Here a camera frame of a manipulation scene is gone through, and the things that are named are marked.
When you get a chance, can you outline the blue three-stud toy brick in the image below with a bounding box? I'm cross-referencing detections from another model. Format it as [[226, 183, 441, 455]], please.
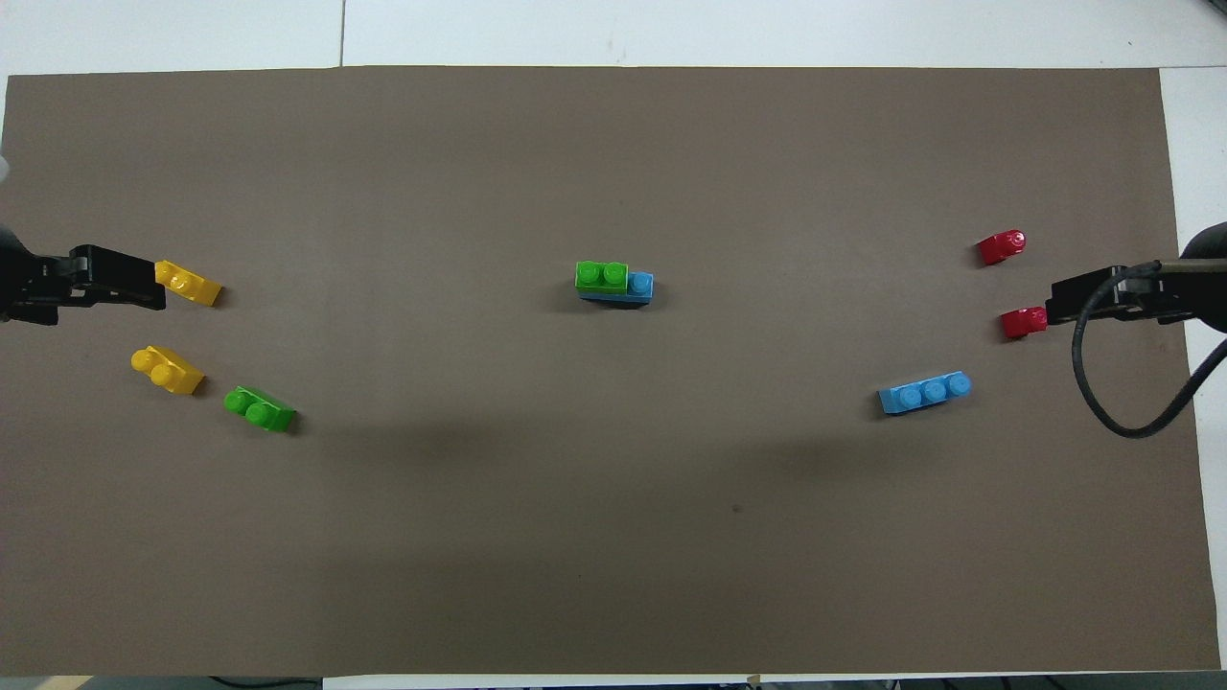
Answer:
[[579, 271, 656, 310], [878, 371, 973, 416]]

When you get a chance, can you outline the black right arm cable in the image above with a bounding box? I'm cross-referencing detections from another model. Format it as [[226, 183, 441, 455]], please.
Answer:
[[1071, 261, 1227, 440]]

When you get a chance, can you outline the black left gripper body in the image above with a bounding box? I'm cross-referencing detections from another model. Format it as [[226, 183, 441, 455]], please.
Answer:
[[0, 225, 78, 327]]

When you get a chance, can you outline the brown table mat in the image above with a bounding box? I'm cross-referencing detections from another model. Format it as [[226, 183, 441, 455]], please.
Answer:
[[0, 65, 1220, 677]]

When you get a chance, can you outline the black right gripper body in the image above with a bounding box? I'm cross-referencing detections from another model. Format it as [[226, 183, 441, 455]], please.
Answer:
[[1122, 222, 1227, 334]]

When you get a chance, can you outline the green two-stud toy brick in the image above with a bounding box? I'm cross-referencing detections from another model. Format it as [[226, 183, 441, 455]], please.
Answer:
[[223, 385, 297, 434], [575, 261, 630, 292]]

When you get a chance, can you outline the yellow two-stud toy brick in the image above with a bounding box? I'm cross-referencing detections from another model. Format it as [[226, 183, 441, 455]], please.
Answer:
[[130, 345, 206, 396], [153, 260, 223, 308]]

